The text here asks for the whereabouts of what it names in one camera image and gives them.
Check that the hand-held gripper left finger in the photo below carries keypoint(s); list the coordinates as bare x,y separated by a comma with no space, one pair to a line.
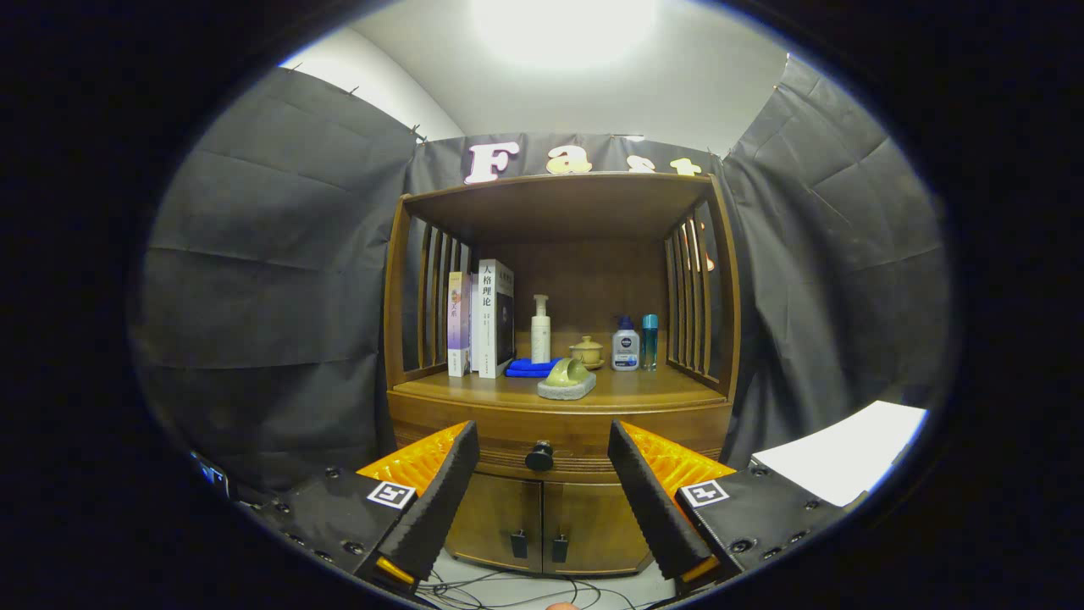
440,500

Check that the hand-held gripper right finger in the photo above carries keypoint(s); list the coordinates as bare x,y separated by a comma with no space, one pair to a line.
652,508

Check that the black drawer knob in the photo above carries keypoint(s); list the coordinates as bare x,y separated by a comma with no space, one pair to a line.
539,457

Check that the wooden drawer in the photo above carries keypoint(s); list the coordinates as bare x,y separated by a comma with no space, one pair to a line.
550,428

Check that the wooden cabinet door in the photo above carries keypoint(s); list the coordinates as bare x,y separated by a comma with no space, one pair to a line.
593,525
500,517

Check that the wooden countertop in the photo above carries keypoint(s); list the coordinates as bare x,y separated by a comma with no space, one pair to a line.
644,388

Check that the wooden cabinet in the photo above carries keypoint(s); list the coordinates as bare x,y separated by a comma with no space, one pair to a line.
584,288

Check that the blue folded cloth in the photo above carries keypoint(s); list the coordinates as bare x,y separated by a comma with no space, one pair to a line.
527,367

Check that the white lotion bottle blue cap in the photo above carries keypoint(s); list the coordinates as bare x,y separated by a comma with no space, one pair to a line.
626,349

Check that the slim teal bottle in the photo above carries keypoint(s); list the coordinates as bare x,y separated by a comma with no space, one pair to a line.
649,343

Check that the yellow lidded teacup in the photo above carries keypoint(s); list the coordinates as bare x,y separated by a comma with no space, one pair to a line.
586,352

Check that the purple book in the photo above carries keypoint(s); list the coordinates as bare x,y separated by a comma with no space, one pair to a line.
457,322

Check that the thick white book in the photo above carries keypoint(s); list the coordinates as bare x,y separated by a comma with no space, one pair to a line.
484,322

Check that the white pump bottle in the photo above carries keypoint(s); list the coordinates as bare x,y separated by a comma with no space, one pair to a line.
540,339

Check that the white panel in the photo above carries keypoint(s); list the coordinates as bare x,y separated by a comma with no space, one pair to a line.
847,453

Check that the ceiling light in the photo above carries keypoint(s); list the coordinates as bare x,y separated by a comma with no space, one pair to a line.
563,25

